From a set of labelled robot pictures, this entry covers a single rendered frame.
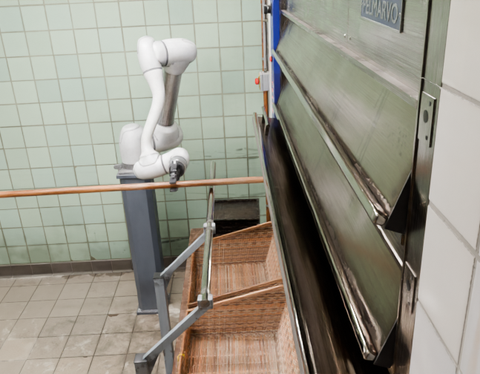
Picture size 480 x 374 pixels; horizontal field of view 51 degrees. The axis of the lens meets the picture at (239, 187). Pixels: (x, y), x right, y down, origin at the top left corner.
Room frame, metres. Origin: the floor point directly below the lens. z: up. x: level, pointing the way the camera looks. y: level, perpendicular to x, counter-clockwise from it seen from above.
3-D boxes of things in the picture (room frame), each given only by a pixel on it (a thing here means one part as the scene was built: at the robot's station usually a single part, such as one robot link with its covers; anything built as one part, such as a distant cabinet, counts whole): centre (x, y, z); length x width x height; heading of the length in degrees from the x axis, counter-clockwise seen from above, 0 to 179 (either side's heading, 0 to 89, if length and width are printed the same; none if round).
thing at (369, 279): (1.57, -0.24, 1.54); 1.79 x 0.11 x 0.19; 1
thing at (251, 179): (2.13, 0.25, 1.20); 1.71 x 0.03 x 0.03; 91
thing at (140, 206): (2.89, 0.62, 0.50); 0.21 x 0.21 x 1.00; 1
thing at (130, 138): (2.89, 0.62, 1.17); 0.18 x 0.16 x 0.22; 123
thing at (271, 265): (2.14, 0.03, 0.72); 0.56 x 0.49 x 0.28; 1
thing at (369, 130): (1.57, -0.24, 1.80); 1.79 x 0.11 x 0.19; 1
